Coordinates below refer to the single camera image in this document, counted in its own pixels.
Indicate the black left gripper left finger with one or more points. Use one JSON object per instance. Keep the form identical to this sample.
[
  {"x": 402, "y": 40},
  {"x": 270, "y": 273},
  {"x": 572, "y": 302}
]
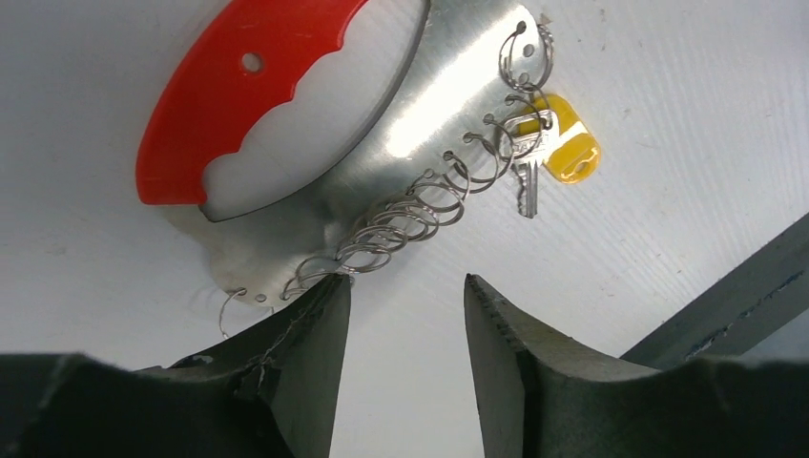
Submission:
[{"x": 269, "y": 391}]

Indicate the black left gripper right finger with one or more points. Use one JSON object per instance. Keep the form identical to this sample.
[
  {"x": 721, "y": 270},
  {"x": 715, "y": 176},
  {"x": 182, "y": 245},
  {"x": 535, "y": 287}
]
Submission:
[{"x": 541, "y": 393}]

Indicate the red-handled metal key holder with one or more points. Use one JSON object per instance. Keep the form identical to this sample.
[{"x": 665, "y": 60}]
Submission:
[{"x": 282, "y": 201}]

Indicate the yellow key tag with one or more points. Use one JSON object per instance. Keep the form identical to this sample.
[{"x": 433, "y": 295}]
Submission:
[{"x": 568, "y": 150}]

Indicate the silver key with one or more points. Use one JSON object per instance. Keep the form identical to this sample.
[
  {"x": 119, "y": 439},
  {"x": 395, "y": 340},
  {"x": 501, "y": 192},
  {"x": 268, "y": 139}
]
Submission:
[{"x": 528, "y": 170}]

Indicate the aluminium frame rail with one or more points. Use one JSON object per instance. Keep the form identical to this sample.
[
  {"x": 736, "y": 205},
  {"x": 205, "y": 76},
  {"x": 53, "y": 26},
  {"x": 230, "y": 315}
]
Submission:
[{"x": 741, "y": 310}]

